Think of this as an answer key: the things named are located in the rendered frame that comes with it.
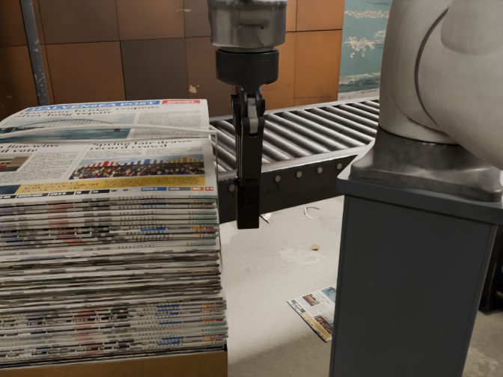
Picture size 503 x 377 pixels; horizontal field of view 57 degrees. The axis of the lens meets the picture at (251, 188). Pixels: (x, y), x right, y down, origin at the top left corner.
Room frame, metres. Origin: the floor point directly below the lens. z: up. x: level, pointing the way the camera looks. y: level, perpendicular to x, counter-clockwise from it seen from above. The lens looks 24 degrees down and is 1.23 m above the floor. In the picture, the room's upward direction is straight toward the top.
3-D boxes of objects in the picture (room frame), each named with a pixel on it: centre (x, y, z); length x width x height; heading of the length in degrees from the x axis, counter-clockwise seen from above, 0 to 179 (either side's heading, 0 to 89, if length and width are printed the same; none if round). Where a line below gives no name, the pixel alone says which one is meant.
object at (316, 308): (1.59, -0.38, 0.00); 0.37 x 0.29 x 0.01; 117
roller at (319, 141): (1.48, -0.17, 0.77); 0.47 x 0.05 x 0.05; 27
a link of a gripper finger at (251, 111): (0.53, 0.00, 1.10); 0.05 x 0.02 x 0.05; 7
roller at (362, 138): (1.54, -0.29, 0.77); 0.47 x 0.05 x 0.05; 27
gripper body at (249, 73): (0.57, 0.00, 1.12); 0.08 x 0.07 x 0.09; 7
